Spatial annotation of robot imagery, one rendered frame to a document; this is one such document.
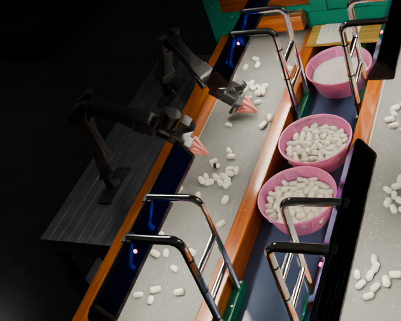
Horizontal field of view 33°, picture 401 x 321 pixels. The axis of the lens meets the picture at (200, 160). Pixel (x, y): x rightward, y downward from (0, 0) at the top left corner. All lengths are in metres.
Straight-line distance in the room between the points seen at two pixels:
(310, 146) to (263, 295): 0.62
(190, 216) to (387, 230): 0.68
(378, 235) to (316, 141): 0.52
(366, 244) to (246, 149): 0.67
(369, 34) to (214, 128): 0.76
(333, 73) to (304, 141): 0.42
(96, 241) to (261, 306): 0.75
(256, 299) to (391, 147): 0.71
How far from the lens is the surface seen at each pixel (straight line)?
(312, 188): 2.32
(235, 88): 2.62
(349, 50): 2.44
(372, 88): 2.64
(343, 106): 2.73
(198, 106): 2.83
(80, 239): 2.63
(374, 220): 2.18
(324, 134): 2.52
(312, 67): 2.87
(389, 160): 2.36
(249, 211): 2.28
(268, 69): 2.94
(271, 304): 2.13
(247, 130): 2.65
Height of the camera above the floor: 2.34
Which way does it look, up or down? 38 degrees down
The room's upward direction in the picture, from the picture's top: 23 degrees counter-clockwise
